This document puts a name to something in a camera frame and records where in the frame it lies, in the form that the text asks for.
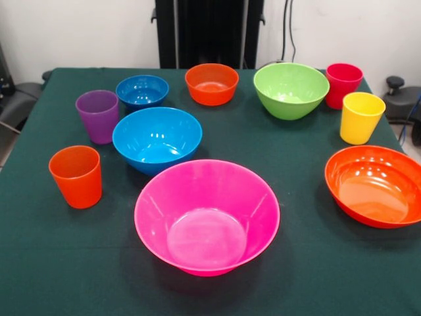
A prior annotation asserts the light blue medium bowl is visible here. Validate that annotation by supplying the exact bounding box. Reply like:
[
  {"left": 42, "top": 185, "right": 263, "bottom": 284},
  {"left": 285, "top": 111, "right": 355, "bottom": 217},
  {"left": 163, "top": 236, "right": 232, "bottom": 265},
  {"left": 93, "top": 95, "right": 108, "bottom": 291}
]
[{"left": 112, "top": 106, "right": 203, "bottom": 177}]

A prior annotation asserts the pink large plastic bowl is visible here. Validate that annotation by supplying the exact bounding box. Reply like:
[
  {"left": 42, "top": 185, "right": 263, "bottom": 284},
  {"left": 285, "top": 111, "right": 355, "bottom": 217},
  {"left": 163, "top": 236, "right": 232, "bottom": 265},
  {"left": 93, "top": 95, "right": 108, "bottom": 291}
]
[{"left": 134, "top": 159, "right": 282, "bottom": 277}]

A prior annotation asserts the orange small plastic bowl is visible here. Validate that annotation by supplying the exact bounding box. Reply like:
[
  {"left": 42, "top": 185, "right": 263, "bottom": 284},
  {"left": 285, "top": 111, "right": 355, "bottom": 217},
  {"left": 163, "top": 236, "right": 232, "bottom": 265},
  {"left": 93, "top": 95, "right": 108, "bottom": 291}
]
[{"left": 184, "top": 63, "right": 240, "bottom": 107}]

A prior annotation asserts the dark blue small bowl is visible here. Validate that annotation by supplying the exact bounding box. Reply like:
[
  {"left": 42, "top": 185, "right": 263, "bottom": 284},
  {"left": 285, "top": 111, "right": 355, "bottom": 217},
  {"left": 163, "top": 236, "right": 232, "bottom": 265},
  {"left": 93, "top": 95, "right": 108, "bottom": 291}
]
[{"left": 115, "top": 74, "right": 170, "bottom": 112}]

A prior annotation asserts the purple plastic cup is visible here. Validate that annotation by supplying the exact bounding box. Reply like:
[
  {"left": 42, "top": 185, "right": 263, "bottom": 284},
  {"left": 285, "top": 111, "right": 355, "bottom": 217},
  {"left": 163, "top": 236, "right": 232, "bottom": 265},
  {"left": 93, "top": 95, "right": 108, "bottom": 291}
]
[{"left": 75, "top": 90, "right": 120, "bottom": 145}]

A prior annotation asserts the orange plastic cup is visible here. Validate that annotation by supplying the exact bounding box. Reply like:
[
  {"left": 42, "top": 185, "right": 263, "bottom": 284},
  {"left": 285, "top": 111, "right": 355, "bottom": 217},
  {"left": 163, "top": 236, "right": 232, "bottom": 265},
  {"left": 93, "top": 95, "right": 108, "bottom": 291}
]
[{"left": 48, "top": 145, "right": 103, "bottom": 210}]

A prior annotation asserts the crimson plastic cup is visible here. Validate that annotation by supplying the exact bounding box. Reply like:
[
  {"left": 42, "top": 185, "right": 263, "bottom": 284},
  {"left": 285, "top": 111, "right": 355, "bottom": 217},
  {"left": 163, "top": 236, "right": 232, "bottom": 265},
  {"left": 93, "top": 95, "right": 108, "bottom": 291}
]
[{"left": 325, "top": 63, "right": 364, "bottom": 110}]

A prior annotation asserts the lemon yellow plastic cup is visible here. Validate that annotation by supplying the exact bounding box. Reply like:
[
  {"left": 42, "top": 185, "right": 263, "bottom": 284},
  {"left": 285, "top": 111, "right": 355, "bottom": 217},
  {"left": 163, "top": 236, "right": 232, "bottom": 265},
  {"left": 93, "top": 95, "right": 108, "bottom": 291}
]
[{"left": 339, "top": 92, "right": 387, "bottom": 145}]

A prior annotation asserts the orange shallow plastic bowl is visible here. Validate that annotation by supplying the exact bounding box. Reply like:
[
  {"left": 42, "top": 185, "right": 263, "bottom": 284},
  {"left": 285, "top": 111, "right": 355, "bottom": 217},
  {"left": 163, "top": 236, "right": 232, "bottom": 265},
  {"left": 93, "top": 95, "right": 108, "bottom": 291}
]
[{"left": 324, "top": 145, "right": 421, "bottom": 230}]

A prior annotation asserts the dark green tablecloth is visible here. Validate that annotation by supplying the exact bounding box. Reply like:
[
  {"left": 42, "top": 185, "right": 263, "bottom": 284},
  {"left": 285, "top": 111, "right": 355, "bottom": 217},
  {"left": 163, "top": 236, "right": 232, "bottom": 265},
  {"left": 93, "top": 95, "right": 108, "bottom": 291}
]
[{"left": 0, "top": 67, "right": 421, "bottom": 316}]

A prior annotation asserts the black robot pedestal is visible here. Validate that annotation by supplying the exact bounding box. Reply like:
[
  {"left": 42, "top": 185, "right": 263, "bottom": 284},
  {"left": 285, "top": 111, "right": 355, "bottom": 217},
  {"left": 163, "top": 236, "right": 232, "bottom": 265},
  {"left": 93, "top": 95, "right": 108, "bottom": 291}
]
[{"left": 151, "top": 0, "right": 266, "bottom": 70}]

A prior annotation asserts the black wall cable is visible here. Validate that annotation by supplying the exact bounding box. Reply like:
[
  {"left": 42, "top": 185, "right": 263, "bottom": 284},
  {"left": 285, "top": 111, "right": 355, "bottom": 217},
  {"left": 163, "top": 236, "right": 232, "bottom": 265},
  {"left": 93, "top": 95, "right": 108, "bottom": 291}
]
[{"left": 282, "top": 0, "right": 297, "bottom": 68}]

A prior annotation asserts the black pedestal foot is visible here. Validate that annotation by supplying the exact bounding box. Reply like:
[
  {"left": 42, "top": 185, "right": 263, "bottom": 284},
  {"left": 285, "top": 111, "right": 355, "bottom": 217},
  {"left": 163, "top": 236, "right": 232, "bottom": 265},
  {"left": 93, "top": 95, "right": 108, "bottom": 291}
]
[
  {"left": 0, "top": 82, "right": 43, "bottom": 132},
  {"left": 381, "top": 76, "right": 421, "bottom": 123}
]

